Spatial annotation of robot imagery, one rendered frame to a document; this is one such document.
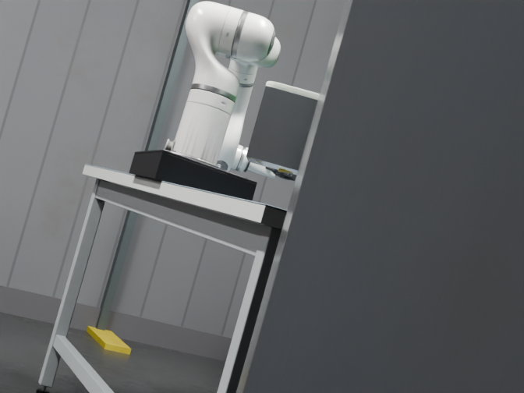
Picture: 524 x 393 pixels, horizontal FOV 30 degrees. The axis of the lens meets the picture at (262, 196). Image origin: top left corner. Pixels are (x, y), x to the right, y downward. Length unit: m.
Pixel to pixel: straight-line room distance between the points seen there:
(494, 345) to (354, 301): 0.11
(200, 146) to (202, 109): 0.09
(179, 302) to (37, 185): 0.91
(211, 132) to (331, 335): 1.78
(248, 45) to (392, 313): 1.84
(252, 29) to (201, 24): 0.13
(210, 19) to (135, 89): 2.27
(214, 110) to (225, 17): 0.24
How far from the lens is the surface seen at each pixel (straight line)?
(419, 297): 0.72
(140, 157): 2.53
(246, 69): 3.09
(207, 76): 2.49
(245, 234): 1.90
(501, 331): 0.73
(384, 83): 0.72
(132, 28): 4.77
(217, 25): 2.52
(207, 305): 4.95
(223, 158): 3.14
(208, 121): 2.46
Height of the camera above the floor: 0.71
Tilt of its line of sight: 2 degrees up
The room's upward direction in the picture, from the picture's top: 16 degrees clockwise
